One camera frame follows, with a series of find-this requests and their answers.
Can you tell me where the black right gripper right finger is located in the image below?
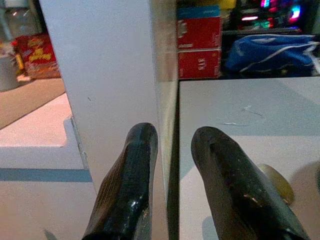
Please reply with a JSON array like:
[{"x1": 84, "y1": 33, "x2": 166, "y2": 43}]
[{"x1": 190, "y1": 126, "x2": 311, "y2": 240}]

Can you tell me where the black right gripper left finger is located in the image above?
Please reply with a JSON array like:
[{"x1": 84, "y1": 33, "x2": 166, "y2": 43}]
[{"x1": 81, "y1": 122, "x2": 159, "y2": 240}]

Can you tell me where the brass round knob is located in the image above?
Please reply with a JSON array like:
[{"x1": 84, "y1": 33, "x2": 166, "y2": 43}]
[{"x1": 257, "y1": 163, "x2": 295, "y2": 206}]

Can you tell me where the white upright cabinet panel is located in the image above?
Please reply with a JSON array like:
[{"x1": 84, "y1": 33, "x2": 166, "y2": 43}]
[{"x1": 38, "y1": 0, "x2": 179, "y2": 201}]

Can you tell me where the red cardboard box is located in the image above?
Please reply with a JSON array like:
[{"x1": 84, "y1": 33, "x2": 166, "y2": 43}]
[
  {"x1": 177, "y1": 49, "x2": 222, "y2": 80},
  {"x1": 176, "y1": 16, "x2": 223, "y2": 51}
]

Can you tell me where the blue bag with white stripes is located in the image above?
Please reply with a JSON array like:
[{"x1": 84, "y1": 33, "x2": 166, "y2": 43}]
[{"x1": 224, "y1": 33, "x2": 320, "y2": 74}]

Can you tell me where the red and yellow snack bag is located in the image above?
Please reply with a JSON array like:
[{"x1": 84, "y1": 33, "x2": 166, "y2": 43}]
[{"x1": 12, "y1": 33, "x2": 61, "y2": 80}]

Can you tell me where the grey cylindrical bin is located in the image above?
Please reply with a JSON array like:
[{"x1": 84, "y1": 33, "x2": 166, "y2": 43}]
[{"x1": 0, "y1": 54, "x2": 21, "y2": 92}]

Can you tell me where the computer with coloured lights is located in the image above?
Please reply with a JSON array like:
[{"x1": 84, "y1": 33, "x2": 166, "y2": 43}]
[{"x1": 236, "y1": 0, "x2": 305, "y2": 31}]

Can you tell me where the blue topped cardboard box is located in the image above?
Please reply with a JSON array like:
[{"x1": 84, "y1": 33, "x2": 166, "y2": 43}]
[{"x1": 176, "y1": 5, "x2": 222, "y2": 21}]

